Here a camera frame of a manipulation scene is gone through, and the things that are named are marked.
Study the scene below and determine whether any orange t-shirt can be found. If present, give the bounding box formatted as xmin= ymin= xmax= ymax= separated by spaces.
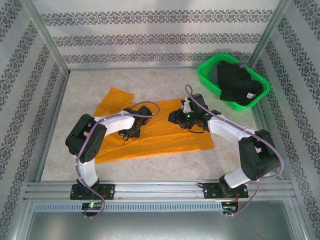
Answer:
xmin=93 ymin=86 xmax=216 ymax=165

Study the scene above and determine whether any green plastic basket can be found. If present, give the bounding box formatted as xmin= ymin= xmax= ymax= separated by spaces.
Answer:
xmin=196 ymin=52 xmax=272 ymax=113

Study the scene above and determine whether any black t-shirt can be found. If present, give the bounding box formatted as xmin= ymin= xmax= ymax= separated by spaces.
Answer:
xmin=216 ymin=61 xmax=265 ymax=107

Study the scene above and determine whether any grey metal sheet panel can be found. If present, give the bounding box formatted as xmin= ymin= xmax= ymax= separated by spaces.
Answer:
xmin=24 ymin=211 xmax=309 ymax=240

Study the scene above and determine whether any right gripper thin black cable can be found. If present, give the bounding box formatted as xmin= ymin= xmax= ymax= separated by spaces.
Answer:
xmin=186 ymin=126 xmax=209 ymax=134

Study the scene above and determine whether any gripper thin black cable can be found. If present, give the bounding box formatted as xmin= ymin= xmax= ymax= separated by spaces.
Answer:
xmin=118 ymin=131 xmax=132 ymax=142
xmin=186 ymin=126 xmax=209 ymax=134

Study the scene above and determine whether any left gripper thin black cable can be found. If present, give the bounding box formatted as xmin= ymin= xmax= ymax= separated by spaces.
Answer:
xmin=118 ymin=131 xmax=132 ymax=142

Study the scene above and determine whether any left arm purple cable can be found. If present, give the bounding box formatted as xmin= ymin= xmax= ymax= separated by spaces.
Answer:
xmin=74 ymin=101 xmax=161 ymax=220

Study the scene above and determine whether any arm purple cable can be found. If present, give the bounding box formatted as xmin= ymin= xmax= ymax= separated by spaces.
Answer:
xmin=74 ymin=101 xmax=161 ymax=220
xmin=184 ymin=84 xmax=285 ymax=218

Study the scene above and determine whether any aluminium mounting rail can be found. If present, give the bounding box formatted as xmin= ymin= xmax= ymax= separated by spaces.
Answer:
xmin=23 ymin=180 xmax=295 ymax=201

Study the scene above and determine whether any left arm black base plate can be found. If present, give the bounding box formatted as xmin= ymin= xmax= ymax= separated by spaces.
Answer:
xmin=69 ymin=183 xmax=116 ymax=201

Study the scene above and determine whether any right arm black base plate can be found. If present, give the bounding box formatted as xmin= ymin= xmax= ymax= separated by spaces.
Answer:
xmin=202 ymin=182 xmax=250 ymax=200

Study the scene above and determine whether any grey slotted cable duct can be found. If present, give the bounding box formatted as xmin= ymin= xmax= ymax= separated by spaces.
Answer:
xmin=33 ymin=201 xmax=240 ymax=213

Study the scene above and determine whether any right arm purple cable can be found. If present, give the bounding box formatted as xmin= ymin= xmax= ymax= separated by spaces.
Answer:
xmin=184 ymin=84 xmax=285 ymax=218

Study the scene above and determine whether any aluminium frame post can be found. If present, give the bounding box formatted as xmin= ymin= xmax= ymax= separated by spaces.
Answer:
xmin=19 ymin=0 xmax=71 ymax=76
xmin=249 ymin=0 xmax=292 ymax=66

